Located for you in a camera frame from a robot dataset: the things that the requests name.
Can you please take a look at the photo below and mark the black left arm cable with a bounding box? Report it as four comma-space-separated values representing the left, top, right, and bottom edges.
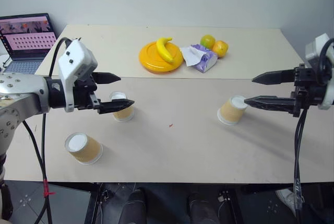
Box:
22, 37, 73, 224

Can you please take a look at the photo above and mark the brown paper cup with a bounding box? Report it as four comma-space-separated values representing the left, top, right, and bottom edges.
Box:
217, 95, 248, 126
109, 90, 136, 123
64, 132, 104, 166

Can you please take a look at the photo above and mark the purple tissue pack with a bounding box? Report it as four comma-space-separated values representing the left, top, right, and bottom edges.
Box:
180, 44, 219, 74

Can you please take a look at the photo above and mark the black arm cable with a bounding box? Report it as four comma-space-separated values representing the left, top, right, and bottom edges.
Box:
293, 37, 334, 224
22, 37, 73, 224

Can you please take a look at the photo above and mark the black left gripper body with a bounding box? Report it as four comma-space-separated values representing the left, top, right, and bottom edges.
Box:
74, 73, 103, 111

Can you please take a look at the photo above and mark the dark rounded shape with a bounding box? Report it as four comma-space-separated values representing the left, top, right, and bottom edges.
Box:
122, 187, 147, 224
186, 191, 220, 224

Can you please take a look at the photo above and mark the red cable tie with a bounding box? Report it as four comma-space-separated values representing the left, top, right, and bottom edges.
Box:
42, 179, 57, 198

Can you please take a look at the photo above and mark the white shoe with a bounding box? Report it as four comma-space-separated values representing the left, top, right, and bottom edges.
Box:
275, 188, 299, 210

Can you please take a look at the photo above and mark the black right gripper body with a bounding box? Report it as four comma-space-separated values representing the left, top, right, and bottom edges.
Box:
290, 64, 327, 118

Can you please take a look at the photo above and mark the yellow banana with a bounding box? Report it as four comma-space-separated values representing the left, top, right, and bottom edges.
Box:
156, 37, 175, 64

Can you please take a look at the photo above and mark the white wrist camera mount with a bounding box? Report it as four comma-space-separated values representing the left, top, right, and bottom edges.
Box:
57, 39, 99, 113
304, 32, 334, 110

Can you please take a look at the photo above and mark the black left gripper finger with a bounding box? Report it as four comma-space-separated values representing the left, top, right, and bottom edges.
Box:
98, 99, 136, 115
93, 72, 122, 85

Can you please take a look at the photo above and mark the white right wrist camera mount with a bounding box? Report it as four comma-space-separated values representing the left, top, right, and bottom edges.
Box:
304, 32, 334, 110

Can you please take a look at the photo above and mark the open laptop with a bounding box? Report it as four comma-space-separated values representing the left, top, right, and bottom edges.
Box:
0, 13, 58, 75

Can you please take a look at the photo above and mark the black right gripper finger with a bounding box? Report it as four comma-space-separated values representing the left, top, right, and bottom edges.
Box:
251, 69, 296, 86
243, 95, 297, 114

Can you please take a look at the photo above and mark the green orange citrus fruit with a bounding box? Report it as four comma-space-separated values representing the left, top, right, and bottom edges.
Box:
200, 34, 217, 50

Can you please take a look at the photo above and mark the yellow plastic plate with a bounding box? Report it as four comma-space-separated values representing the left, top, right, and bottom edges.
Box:
138, 40, 184, 75

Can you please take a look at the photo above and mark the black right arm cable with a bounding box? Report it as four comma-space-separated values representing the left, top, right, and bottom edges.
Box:
293, 37, 334, 224

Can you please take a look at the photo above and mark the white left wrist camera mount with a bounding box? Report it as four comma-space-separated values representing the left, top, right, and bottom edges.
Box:
57, 39, 99, 113

